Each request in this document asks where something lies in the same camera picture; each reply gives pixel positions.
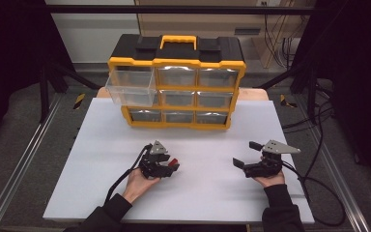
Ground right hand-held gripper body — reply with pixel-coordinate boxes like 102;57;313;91
243;139;301;179

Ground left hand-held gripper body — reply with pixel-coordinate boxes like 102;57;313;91
138;139;170;180

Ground transparent plastic drawer bin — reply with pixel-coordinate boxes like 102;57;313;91
104;66;158;107

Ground yellow black storage organizer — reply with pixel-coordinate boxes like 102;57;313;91
107;33;247;131

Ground person's right hand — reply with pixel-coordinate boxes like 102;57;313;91
252;169;286;189

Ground person's left hand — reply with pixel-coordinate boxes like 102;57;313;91
121;166;161;205

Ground yellow black tape marker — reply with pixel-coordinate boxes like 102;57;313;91
72;93;87;111
279;94;299;109

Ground black metal stand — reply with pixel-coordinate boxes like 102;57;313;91
256;61;321;124
40;61;101;124

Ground grid of clear drawers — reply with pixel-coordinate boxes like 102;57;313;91
127;66;240;125

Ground dark rectangular vent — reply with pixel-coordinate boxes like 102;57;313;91
234;27;262;36

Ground black curtain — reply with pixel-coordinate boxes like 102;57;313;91
0;0;75;153
296;0;371;188

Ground black horizontal bar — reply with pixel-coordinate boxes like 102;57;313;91
44;4;317;15

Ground right hand-held gripper cable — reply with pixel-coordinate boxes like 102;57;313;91
279;159;347;227

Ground hand-held gripper cable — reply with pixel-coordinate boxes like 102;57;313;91
279;159;347;227
103;143;153;206

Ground left hand-held gripper cable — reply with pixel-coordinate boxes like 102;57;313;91
103;143;153;206

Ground black floor cable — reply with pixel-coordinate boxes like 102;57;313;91
281;105;334;134
302;81;334;180

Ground aluminium floor rail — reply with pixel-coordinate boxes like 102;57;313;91
0;93;64;232
315;141;371;232

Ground hanging black cables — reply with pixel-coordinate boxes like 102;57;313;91
263;14;301;69

